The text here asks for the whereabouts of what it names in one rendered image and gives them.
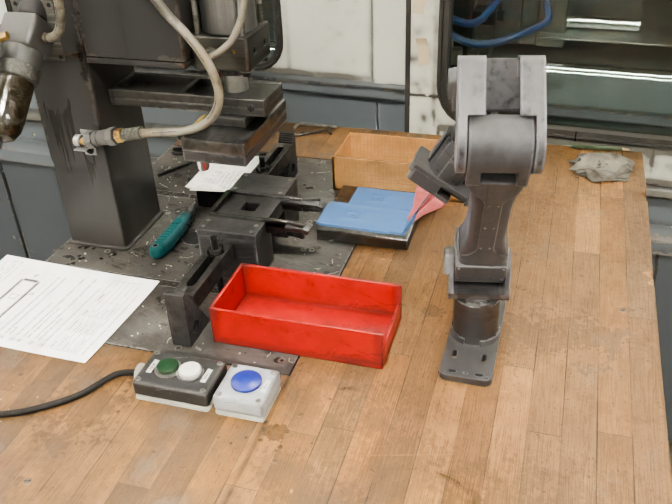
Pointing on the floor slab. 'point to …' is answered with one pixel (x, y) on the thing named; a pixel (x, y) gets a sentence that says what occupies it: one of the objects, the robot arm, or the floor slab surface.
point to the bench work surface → (399, 383)
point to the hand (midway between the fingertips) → (412, 216)
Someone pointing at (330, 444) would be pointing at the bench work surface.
